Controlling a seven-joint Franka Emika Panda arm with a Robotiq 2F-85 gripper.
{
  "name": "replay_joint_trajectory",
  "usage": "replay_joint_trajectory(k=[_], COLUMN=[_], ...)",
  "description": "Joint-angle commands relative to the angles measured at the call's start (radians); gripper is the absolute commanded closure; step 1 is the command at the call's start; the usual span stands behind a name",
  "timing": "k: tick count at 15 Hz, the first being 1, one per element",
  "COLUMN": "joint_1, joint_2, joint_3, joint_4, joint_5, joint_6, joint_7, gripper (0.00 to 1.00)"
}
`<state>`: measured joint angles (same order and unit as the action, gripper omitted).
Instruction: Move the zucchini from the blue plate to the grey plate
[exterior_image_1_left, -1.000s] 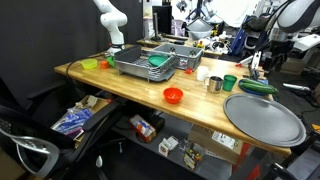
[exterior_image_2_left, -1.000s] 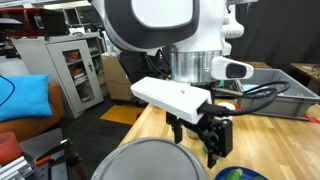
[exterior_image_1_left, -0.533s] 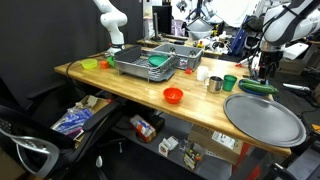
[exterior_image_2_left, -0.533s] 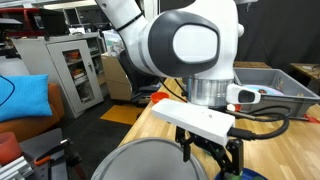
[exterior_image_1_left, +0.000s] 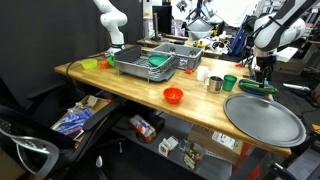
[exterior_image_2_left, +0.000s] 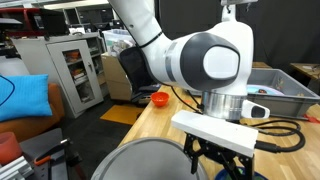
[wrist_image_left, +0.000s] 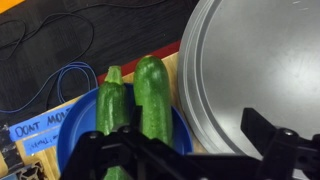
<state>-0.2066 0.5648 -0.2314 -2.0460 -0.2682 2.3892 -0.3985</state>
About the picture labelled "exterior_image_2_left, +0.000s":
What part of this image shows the orange handled tool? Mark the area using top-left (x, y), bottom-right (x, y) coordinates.
top-left (32, 137), bottom-right (73, 168)

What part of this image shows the large grey round plate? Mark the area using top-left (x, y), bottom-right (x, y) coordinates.
top-left (90, 137), bottom-right (210, 180)

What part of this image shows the orange sofa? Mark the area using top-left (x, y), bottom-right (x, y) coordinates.
top-left (0, 82), bottom-right (66, 143)

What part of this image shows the aluminium extrusion bar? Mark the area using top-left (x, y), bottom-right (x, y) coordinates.
top-left (0, 154), bottom-right (35, 180)

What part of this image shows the red plastic bowl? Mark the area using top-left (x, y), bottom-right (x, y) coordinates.
top-left (150, 91), bottom-right (171, 108)

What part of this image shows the red bucket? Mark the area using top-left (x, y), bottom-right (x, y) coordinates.
top-left (0, 131), bottom-right (23, 167)

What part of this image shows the blue pillow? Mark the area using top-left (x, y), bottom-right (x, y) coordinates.
top-left (0, 73), bottom-right (53, 123)

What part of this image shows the grey metal cabinet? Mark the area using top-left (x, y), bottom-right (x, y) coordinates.
top-left (12, 32), bottom-right (108, 120)

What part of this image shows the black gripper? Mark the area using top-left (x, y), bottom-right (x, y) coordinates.
top-left (182, 132), bottom-right (256, 180)

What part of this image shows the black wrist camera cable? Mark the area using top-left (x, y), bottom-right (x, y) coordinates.
top-left (239, 118), bottom-right (307, 155)

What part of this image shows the black office chair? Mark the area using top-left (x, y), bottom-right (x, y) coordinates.
top-left (118, 46), bottom-right (163, 105)

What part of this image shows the yellow floor mat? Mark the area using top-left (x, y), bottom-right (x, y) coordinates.
top-left (99, 104), bottom-right (145, 126)

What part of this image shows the plain tall cardboard box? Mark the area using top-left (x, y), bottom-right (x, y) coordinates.
top-left (100, 52), bottom-right (133, 102)

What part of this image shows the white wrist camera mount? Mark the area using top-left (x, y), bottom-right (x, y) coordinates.
top-left (170, 109), bottom-right (260, 159)

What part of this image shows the grey plastic bin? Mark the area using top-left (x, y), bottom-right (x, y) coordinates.
top-left (245, 67), bottom-right (320, 120)

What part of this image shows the small red object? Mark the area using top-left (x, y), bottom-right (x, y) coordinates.
top-left (302, 114), bottom-right (320, 125)

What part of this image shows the green zucchini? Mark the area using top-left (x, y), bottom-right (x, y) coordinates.
top-left (226, 167), bottom-right (249, 180)

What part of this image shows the clear lidded storage bin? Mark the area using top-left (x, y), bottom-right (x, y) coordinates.
top-left (101, 28), bottom-right (137, 58)

